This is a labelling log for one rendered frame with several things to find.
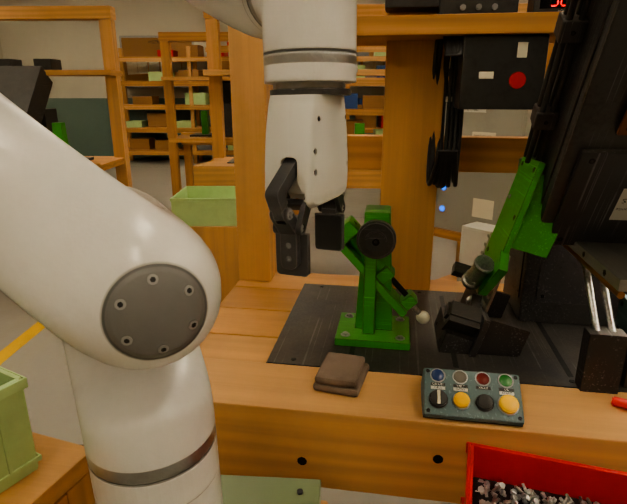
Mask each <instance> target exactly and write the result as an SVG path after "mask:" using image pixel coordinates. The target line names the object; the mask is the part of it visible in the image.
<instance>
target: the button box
mask: <svg viewBox="0 0 627 504"><path fill-rule="evenodd" d="M435 369H439V368H424V369H423V374H422V379H421V400H422V414H423V417H425V418H435V419H446V420H456V421H467V422H478V423H488V424H499V425H509V426H520V427H523V425H524V422H525V421H524V413H523V405H522V396H521V388H520V380H519V376H518V375H514V374H501V373H489V372H476V371H463V370H451V369H439V370H441V371H442V372H443V373H444V378H443V380H441V381H436V380H434V379H433V378H432V375H431V374H432V371H433V370H435ZM457 371H462V372H464V373H465V374H466V376H467V379H466V381H465V382H463V383H459V382H457V381H456V380H455V379H454V374H455V372H457ZM479 373H485V374H487V375H488V377H489V383H488V384H486V385H482V384H480V383H478V381H477V379H476V377H477V375H478V374H479ZM501 375H508V376H510V377H511V379H512V385H511V386H508V387H506V386H503V385H502V384H501V383H500V381H499V378H500V376H501ZM434 390H442V391H444V392H445V393H446V395H447V402H446V404H445V405H444V406H441V407H437V406H435V405H433V404H432V403H431V401H430V394H431V393H432V391H434ZM458 392H463V393H466V394H467V395H468V396H469V398H470V403H469V405H468V406H467V407H466V408H459V407H457V406H456V405H455V404H454V396H455V394H456V393H458ZM482 394H487V395H489V396H490V397H491V398H492V399H493V406H492V408H491V409H490V410H482V409H481V408H479V407H478V405H477V399H478V397H479V396H480V395H482ZM503 395H512V396H514V397H515V398H516V399H517V400H518V402H519V409H518V410H517V412H516V413H514V414H507V413H504V412H503V411H502V410H501V409H500V407H499V400H500V398H501V397H502V396H503Z"/></svg>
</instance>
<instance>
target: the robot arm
mask: <svg viewBox="0 0 627 504"><path fill-rule="evenodd" d="M185 1H187V2H188V3H190V4H192V5H193V6H195V7H197V8H198V9H200V10H202V11H203V12H205V13H207V14H209V15H210V16H212V17H214V18H215V19H217V20H219V21H221V22H222V23H224V24H226V25H228V26H230V27H232V28H234V29H236V30H238V31H240V32H242V33H244V34H247V35H249V36H252V37H255V38H259V39H263V55H264V56H263V61H264V83H265V84H268V85H276V90H270V99H269V105H268V113H267V123H266V143H265V199H266V202H267V205H268V207H269V210H270V213H269V216H270V219H271V221H272V222H273V232H274V233H275V234H276V262H277V272H278V273H279V274H284V275H292V276H301V277H307V276H308V275H309V274H310V272H311V269H310V233H305V231H306V227H307V223H308V219H309V215H310V211H311V208H314V207H317V208H318V210H319V212H316V213H315V247H316V248H317V249H321V250H331V251H342V250H343V249H344V214H340V213H344V212H345V202H344V195H345V194H346V192H345V191H346V186H347V172H348V151H347V127H346V112H345V101H344V96H348V95H351V89H345V84H350V83H355V82H356V74H357V72H358V65H357V63H356V61H357V60H356V54H357V0H185ZM296 198H298V199H296ZM293 210H299V214H298V218H296V216H295V214H294V212H293ZM0 290H1V291H2V292H3V293H4V294H5V295H7V296H8V297H9V298H10V299H11V300H13V301H14V302H15V303H16V304H17V305H19V306H20V307H21V308H22V309H23V310H25V311H26V312H27V313H28V314H29V315H31V316H32V317H33V318H34V319H36V320H37V321H38V322H39V323H41V324H42V325H43V326H44V327H46V328H47V329H48V330H49V331H51V332H52V333H53V334H55V335H56V336H57V337H59V338H60V339H61V340H62V341H63V346H64V351H65V356H66V361H67V366H68V371H69V376H70V380H71V385H72V390H73V395H74V399H75V404H76V409H77V414H78V419H79V424H80V429H81V434H82V439H83V444H84V449H85V454H86V459H87V463H88V468H89V473H90V478H91V483H92V488H93V493H94V498H95V503H96V504H223V495H222V485H221V475H220V464H219V454H218V444H217V434H216V424H215V413H214V405H213V397H212V391H211V385H210V380H209V376H208V372H207V369H206V365H205V362H204V358H203V355H202V352H201V349H200V344H201V343H202V342H203V341H204V339H205V338H206V336H207V335H208V333H209V332H210V330H211V329H212V327H213V325H214V323H215V320H216V318H217V315H218V313H219V307H220V302H221V277H220V272H219V269H218V265H217V263H216V260H215V258H214V256H213V254H212V252H211V251H210V249H209V248H208V246H207V245H206V244H205V242H204V241H203V240H202V238H201V237H200V236H199V235H198V234H197V233H196V232H195V231H194V230H193V229H192V228H191V227H190V226H189V225H187V224H186V223H185V222H184V221H182V220H181V219H180V218H179V217H177V216H176V215H175V214H174V213H172V212H171V211H170V210H169V209H168V208H166V207H165V206H164V205H163V204H161V203H160V202H159V201H158V200H156V199H155V198H153V197H152V196H150V195H148V194H146V193H145V192H142V191H140V190H138V189H135V188H132V187H128V186H125V185H124V184H122V183H121V182H119V181H118V180H116V179H115V178H114V177H112V176H111V175H109V174H108V173H106V172H105V171H104V170H102V169H101V168H100V167H98V166H97V165H95V164H94V163H93V162H91V161H90V160H89V159H87V158H86V157H84V156H83V155H82V154H80V153H79V152H78V151H76V150H75V149H73V148H72V147H71V146H69V145H68V144H67V143H65V142H64V141H63V140H61V139H60V138H59V137H57V136H56V135H55V134H53V133H52V132H51V131H49V130H48V129H47V128H45V127H44V126H43V125H41V124H40V123H39V122H37V121H36V120H35V119H33V118H32V117H31V116H29V115H28V114H27V113H26V112H24V111H23V110H22V109H20V108H19V107H18V106H17V105H15V104H14V103H13V102H11V101H10V100H9V99H8V98H6V97H5V96H4V95H3V94H1V93H0Z"/></svg>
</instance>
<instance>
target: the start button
mask: <svg viewBox="0 0 627 504"><path fill-rule="evenodd" d="M499 407H500V409H501V410H502V411H503V412H504V413H507V414H514V413H516V412H517V410H518V409H519V402H518V400H517V399H516V398H515V397H514V396H512V395H503V396H502V397H501V398H500V400H499Z"/></svg>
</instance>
